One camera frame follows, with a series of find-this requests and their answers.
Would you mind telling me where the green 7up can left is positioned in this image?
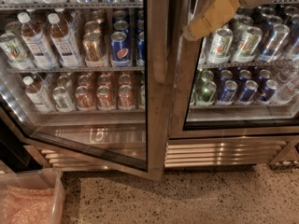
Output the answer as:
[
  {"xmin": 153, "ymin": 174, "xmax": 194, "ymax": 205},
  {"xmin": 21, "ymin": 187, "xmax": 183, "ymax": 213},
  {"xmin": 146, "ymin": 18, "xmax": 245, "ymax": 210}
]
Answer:
[{"xmin": 0, "ymin": 34, "xmax": 34, "ymax": 70}]

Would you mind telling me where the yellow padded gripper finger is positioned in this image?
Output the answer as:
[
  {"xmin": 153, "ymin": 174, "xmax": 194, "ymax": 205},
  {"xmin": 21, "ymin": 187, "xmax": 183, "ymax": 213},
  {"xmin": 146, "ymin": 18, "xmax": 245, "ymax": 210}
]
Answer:
[{"xmin": 183, "ymin": 0, "xmax": 240, "ymax": 41}]

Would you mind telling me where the green can right lower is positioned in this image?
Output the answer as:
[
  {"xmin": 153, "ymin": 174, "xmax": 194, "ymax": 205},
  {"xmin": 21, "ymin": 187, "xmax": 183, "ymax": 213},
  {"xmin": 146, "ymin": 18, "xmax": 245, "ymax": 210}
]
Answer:
[{"xmin": 196, "ymin": 81, "xmax": 217, "ymax": 105}]

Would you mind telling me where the orange soda can right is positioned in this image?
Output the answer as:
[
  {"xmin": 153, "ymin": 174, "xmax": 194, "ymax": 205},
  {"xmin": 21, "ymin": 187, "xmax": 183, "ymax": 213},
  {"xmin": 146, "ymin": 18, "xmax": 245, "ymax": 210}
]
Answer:
[{"xmin": 118, "ymin": 85, "xmax": 135, "ymax": 110}]

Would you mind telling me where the pink bubble wrap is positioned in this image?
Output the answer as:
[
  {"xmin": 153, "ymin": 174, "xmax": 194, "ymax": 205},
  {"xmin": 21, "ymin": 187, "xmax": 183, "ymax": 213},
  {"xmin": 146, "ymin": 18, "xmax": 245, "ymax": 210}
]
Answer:
[{"xmin": 0, "ymin": 186, "xmax": 54, "ymax": 224}]

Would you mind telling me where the glass fridge door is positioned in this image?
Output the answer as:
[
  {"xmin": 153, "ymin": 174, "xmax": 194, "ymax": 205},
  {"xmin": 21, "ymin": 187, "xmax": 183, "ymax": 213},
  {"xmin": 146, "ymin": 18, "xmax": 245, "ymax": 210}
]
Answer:
[
  {"xmin": 170, "ymin": 0, "xmax": 299, "ymax": 139},
  {"xmin": 0, "ymin": 0, "xmax": 169, "ymax": 180}
]

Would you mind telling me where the green soda can lower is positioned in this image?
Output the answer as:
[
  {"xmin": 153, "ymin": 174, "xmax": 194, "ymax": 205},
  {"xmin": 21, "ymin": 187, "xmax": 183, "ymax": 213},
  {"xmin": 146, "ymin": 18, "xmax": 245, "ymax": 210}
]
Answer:
[{"xmin": 138, "ymin": 85, "xmax": 146, "ymax": 109}]

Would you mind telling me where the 7up can fridge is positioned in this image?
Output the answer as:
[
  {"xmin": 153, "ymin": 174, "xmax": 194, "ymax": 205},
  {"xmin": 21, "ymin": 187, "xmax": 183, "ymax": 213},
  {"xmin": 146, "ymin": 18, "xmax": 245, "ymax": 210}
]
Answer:
[
  {"xmin": 231, "ymin": 26, "xmax": 263, "ymax": 63},
  {"xmin": 207, "ymin": 28, "xmax": 233, "ymax": 64}
]

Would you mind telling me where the tea bottle white cap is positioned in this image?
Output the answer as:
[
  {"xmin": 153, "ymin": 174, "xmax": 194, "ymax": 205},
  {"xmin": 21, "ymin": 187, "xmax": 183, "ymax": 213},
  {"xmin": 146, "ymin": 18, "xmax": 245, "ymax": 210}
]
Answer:
[
  {"xmin": 48, "ymin": 13, "xmax": 81, "ymax": 68},
  {"xmin": 18, "ymin": 12, "xmax": 58, "ymax": 70}
]

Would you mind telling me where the silver can lower shelf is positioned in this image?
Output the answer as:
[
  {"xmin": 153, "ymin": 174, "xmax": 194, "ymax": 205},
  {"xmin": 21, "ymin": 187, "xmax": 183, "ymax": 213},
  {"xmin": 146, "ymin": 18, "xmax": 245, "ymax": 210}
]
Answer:
[{"xmin": 52, "ymin": 87, "xmax": 74, "ymax": 112}]

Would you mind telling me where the orange soda can left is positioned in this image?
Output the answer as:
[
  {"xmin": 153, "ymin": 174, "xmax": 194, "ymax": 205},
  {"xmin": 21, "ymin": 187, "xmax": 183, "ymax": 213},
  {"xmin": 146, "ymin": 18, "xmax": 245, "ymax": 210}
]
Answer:
[{"xmin": 75, "ymin": 86, "xmax": 95, "ymax": 111}]

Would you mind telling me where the clear plastic bin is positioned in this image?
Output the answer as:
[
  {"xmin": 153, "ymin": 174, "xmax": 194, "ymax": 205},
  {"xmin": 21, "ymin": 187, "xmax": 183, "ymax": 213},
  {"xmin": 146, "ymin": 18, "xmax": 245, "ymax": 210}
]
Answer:
[{"xmin": 0, "ymin": 169, "xmax": 65, "ymax": 224}]

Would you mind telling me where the small bottle lower shelf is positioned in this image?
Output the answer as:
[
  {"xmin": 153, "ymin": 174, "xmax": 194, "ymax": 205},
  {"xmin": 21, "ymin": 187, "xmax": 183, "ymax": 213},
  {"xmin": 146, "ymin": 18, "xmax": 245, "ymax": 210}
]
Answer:
[{"xmin": 23, "ymin": 76, "xmax": 54, "ymax": 113}]

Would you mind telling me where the silver blue can upper right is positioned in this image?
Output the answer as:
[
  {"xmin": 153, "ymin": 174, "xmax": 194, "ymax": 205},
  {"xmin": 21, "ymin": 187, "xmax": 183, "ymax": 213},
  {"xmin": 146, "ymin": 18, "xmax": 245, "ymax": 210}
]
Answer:
[{"xmin": 258, "ymin": 24, "xmax": 290, "ymax": 63}]

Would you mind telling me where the orange soda can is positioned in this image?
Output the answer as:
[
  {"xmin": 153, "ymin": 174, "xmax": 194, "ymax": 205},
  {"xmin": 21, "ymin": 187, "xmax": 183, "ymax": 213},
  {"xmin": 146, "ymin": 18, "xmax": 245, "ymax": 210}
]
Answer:
[
  {"xmin": 118, "ymin": 85, "xmax": 135, "ymax": 110},
  {"xmin": 96, "ymin": 86, "xmax": 115, "ymax": 110},
  {"xmin": 75, "ymin": 86, "xmax": 95, "ymax": 111}
]

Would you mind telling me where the water bottle right lower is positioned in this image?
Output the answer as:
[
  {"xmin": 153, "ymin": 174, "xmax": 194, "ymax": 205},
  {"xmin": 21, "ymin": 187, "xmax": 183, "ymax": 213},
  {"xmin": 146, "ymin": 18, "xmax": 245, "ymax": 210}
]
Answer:
[{"xmin": 275, "ymin": 76, "xmax": 299, "ymax": 105}]

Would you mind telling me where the steel fridge bottom grille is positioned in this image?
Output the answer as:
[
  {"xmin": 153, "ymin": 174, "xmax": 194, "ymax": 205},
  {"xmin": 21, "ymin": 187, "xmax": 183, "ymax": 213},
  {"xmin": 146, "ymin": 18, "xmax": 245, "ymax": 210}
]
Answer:
[{"xmin": 25, "ymin": 136, "xmax": 298, "ymax": 175}]

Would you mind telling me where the blue pepsi can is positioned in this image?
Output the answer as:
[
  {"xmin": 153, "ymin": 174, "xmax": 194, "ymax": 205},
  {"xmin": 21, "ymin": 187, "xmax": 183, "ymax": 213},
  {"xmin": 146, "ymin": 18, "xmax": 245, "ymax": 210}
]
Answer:
[
  {"xmin": 111, "ymin": 32, "xmax": 132, "ymax": 67},
  {"xmin": 136, "ymin": 32, "xmax": 145, "ymax": 66}
]

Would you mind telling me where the blue Pepsi can right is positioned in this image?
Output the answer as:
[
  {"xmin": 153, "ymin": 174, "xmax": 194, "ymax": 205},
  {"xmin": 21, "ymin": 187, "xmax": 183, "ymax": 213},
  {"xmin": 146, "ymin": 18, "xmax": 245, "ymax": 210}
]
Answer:
[{"xmin": 136, "ymin": 32, "xmax": 145, "ymax": 66}]

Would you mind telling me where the gold soda can front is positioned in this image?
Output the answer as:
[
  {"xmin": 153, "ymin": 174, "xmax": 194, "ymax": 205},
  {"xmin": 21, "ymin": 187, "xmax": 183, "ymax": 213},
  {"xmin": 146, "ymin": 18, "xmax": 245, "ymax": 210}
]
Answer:
[{"xmin": 83, "ymin": 33, "xmax": 107, "ymax": 67}]

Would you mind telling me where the orange soda can middle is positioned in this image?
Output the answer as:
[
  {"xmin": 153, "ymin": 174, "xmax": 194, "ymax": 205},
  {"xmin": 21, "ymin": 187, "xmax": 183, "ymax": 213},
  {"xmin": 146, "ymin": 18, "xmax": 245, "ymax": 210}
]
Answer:
[{"xmin": 96, "ymin": 86, "xmax": 115, "ymax": 110}]

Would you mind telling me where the blue Pepsi can front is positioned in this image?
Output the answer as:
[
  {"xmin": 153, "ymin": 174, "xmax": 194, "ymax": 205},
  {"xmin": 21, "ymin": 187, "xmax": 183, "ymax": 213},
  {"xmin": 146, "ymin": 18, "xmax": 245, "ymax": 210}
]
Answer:
[{"xmin": 111, "ymin": 32, "xmax": 132, "ymax": 67}]

